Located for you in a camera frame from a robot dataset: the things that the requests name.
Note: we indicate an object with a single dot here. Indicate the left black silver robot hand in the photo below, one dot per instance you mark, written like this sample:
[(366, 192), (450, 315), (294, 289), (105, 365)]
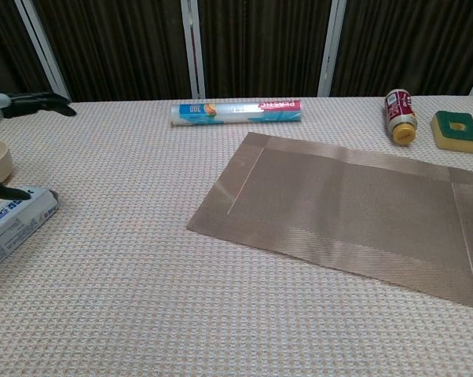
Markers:
[(32, 104)]

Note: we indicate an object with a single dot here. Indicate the brown woven placemat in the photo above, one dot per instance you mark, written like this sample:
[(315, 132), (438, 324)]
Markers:
[(338, 204)]

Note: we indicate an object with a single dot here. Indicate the dark screen panel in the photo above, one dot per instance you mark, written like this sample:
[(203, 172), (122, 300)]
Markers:
[(118, 47), (409, 43), (4, 43), (260, 47)]

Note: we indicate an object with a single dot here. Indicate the white pink toothpaste box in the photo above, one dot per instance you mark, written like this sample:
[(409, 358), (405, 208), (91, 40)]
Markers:
[(12, 231)]

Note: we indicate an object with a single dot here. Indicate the plastic wrap roll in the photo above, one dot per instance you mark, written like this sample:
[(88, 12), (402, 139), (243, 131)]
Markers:
[(236, 112)]

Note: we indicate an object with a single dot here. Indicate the beige woven tablecloth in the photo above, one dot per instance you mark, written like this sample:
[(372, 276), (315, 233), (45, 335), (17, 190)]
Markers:
[(122, 294)]

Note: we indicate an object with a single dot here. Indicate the red bottle with yellow cap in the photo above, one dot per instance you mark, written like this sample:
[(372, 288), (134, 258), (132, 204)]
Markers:
[(399, 114)]

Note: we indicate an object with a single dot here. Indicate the green yellow sponge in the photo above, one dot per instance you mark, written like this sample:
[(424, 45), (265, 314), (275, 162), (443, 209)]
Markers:
[(456, 131)]

